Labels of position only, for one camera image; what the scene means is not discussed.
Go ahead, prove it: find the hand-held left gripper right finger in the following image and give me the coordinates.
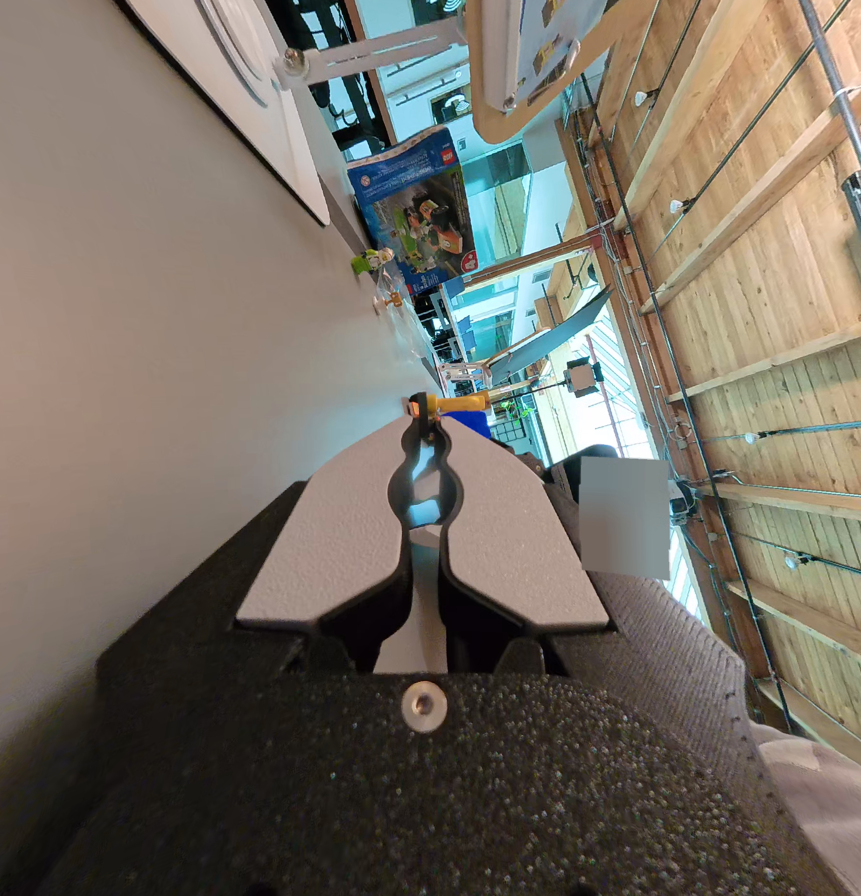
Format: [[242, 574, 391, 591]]
[[438, 418, 610, 638]]

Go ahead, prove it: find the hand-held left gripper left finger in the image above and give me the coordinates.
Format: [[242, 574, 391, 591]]
[[238, 416, 420, 631]]

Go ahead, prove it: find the small yellow lego piece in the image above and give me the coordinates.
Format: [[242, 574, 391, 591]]
[[427, 392, 491, 417]]

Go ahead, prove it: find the white booklet stand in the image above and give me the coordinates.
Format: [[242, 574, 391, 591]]
[[120, 0, 655, 228]]

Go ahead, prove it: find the lego instruction booklet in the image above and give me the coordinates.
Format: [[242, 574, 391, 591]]
[[504, 0, 609, 110]]

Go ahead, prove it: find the blue lego set box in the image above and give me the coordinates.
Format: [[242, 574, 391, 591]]
[[345, 126, 482, 298]]

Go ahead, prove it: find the blue plastic bin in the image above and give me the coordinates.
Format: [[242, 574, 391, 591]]
[[442, 409, 493, 441]]

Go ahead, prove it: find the studio light panel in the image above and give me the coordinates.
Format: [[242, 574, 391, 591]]
[[562, 356, 603, 401]]

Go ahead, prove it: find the tall black panel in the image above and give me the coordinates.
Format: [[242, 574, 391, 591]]
[[484, 287, 616, 389]]

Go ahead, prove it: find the clear plastic bag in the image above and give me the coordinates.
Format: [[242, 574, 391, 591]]
[[379, 273, 438, 358]]

